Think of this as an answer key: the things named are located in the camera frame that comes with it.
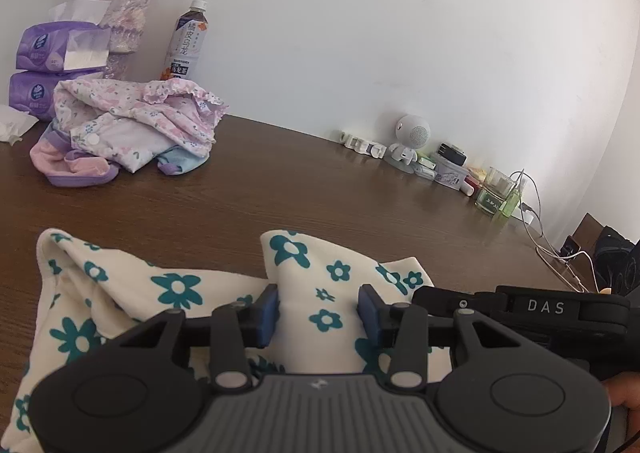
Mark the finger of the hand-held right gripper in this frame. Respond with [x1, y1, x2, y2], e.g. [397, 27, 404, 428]
[412, 285, 632, 335]

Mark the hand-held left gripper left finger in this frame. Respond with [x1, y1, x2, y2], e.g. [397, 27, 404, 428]
[119, 283, 279, 392]

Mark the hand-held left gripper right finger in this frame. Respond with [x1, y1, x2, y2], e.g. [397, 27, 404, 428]
[357, 284, 527, 388]

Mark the cream dress with teal flowers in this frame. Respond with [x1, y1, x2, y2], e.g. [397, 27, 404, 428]
[15, 229, 452, 453]

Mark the person's right hand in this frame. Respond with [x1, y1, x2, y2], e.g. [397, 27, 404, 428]
[601, 372, 640, 415]

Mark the black bag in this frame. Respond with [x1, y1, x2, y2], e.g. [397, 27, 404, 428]
[592, 226, 640, 297]

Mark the brown wooden board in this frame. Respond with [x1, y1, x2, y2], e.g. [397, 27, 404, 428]
[569, 212, 606, 254]

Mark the small green bottle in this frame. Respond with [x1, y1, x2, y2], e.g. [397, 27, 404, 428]
[502, 177, 524, 219]

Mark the glass cup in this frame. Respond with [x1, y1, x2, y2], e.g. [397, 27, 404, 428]
[474, 166, 519, 222]

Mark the grey tin box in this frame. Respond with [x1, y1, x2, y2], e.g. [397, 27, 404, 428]
[432, 155, 469, 190]

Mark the light blue garment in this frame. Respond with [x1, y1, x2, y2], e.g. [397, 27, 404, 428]
[154, 145, 209, 178]

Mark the black charger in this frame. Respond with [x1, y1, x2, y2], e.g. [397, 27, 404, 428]
[437, 142, 469, 166]

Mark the white robot speaker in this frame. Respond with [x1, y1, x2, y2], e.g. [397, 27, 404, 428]
[384, 112, 431, 173]

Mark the pink floral garment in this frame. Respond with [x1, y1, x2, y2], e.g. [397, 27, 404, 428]
[49, 77, 229, 174]

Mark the pink and purple garment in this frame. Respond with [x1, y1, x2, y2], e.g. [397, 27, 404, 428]
[29, 125, 121, 186]

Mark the tea bottle with white cap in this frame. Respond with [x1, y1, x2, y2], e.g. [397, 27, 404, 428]
[160, 0, 209, 82]

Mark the crumpled white tissue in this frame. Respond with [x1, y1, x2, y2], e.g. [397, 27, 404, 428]
[0, 104, 39, 145]

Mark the closed purple tissue pack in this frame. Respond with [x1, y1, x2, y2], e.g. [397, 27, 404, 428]
[8, 69, 107, 120]

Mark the purple textured vase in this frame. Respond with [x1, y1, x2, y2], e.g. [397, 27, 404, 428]
[89, 0, 157, 82]

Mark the open purple tissue pack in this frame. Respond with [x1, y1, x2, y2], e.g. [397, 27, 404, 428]
[14, 0, 112, 73]

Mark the white cable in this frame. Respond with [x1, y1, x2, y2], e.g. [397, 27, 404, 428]
[509, 170, 602, 295]

